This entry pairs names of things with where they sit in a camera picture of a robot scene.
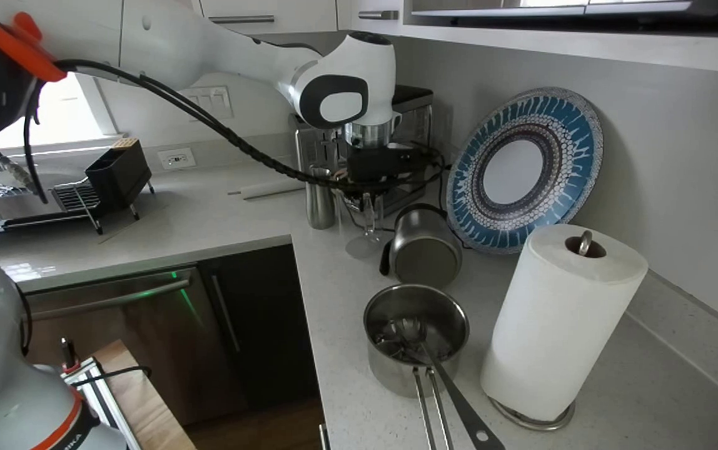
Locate built-in steel microwave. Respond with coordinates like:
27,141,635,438
402,0,718,39

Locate white flat strip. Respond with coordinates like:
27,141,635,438
227,176,307,201

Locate stainless steel cup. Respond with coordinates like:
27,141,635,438
302,164,341,231

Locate white counter outlet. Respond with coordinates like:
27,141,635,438
156,145,198,174

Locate black steel coffee maker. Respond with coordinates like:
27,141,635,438
373,83,442,220

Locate white upper cabinet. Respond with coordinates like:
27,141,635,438
198,0,341,38
336,0,408,34

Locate dishwasher with green light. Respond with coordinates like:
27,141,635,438
9,265,247,433

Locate black utensil holder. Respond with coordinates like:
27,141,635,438
82,138,156,213

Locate wooden table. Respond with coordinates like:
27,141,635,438
91,334,198,450

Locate dark lower cabinet door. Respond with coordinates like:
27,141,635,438
198,241,320,413

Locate steel cabinet handle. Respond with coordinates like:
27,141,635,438
355,6,402,21
206,13,278,28

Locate black handled metal utensil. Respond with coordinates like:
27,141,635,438
378,319,507,450

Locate blue patterned plate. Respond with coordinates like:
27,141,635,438
442,84,609,256

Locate metal dish rack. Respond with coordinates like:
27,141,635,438
0,160,108,240

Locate white wall outlet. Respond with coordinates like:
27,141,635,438
207,83,236,119

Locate white paper towel roll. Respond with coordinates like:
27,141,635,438
481,223,651,423

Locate stainless steel saucepan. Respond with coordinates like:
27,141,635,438
363,283,472,450

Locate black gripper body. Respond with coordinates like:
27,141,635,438
345,141,428,179

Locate small stainless steel kettle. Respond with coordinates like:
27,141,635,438
378,201,465,286

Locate stainless steel toaster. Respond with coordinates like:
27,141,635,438
291,111,353,181

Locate metal paper towel holder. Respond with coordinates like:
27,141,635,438
490,229,609,434

